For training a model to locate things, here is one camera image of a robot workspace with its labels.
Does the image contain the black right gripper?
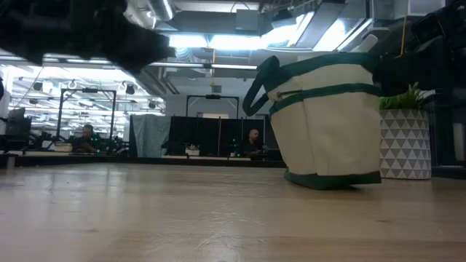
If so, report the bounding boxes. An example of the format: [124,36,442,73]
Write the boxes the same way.
[374,31,466,97]

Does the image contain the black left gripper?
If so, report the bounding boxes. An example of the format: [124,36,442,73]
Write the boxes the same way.
[68,0,176,70]

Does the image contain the beige and green gardening bag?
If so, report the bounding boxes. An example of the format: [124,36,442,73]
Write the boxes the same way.
[242,51,382,191]

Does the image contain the black arm base stand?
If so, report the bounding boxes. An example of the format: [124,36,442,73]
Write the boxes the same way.
[424,90,466,179]

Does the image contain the green succulent plant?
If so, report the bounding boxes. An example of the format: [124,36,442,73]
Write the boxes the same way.
[378,82,438,111]

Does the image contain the white triangle-patterned planter pot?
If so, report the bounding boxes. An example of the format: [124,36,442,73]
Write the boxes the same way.
[378,108,433,180]

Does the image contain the black overhead light bar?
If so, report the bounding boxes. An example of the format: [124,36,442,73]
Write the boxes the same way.
[0,54,258,72]

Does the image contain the gray hanging curtain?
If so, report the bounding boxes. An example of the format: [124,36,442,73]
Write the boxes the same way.
[129,114,172,159]

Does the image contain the person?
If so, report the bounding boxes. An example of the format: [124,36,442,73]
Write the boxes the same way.
[70,123,103,154]
[238,127,269,160]

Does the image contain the gray ceiling box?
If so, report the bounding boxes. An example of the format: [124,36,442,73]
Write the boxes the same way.
[234,8,261,32]

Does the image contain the black partition panels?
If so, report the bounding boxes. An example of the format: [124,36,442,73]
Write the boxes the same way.
[169,114,287,159]

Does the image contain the pale storage box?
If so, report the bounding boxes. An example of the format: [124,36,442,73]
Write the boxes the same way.
[53,141,74,153]

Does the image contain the silver round ceiling duct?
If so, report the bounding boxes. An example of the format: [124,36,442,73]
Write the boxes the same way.
[123,0,175,23]

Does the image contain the hanging yellow cable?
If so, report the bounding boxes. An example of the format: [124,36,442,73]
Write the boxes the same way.
[399,0,411,56]

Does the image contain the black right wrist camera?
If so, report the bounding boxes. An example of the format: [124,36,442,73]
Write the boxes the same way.
[411,9,458,39]

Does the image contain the silver rectangular ceiling duct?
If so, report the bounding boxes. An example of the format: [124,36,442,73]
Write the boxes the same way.
[291,0,374,52]

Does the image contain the tall black frame stand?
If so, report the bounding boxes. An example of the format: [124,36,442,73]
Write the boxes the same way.
[55,87,118,143]

